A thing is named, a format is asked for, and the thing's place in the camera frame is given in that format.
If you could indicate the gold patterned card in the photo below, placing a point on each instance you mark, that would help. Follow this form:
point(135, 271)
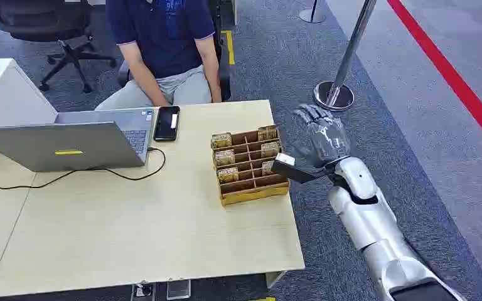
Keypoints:
point(267, 167)
point(227, 175)
point(270, 149)
point(222, 140)
point(267, 133)
point(224, 158)

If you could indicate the grey laptop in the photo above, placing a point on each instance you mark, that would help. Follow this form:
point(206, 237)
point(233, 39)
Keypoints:
point(58, 145)

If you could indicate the wooden slotted card box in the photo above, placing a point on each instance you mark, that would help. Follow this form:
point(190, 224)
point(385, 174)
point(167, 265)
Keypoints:
point(251, 189)

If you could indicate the pale desk leg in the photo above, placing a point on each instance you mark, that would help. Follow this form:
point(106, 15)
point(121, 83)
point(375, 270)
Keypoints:
point(275, 279)

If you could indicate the grey under-desk plate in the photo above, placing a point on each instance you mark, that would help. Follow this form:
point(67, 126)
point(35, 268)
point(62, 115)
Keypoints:
point(178, 290)

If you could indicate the black empty office chair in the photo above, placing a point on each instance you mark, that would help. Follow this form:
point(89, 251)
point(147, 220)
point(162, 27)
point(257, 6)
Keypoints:
point(45, 21)

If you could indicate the yellow sticker on laptop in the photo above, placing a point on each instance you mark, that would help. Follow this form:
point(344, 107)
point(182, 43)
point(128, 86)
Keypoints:
point(69, 152)

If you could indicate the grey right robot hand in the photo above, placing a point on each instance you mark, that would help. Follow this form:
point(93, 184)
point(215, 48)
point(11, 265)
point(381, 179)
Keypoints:
point(328, 139)

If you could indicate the white cabinet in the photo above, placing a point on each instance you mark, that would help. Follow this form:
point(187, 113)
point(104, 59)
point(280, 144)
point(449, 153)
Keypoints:
point(8, 93)

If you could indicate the person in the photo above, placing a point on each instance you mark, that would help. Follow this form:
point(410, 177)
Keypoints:
point(162, 41)

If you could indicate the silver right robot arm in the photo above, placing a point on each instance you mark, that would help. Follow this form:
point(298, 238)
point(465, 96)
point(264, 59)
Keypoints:
point(370, 220)

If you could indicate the black smartphone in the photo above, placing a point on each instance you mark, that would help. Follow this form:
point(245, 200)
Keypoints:
point(166, 123)

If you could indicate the chrome stanchion post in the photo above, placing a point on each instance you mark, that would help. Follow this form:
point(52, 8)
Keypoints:
point(340, 74)

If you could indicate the red barrier stripe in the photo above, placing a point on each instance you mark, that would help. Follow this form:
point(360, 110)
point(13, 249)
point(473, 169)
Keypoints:
point(453, 79)

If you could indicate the chrome stanchion base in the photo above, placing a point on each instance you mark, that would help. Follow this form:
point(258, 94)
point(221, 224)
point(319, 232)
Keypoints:
point(312, 15)

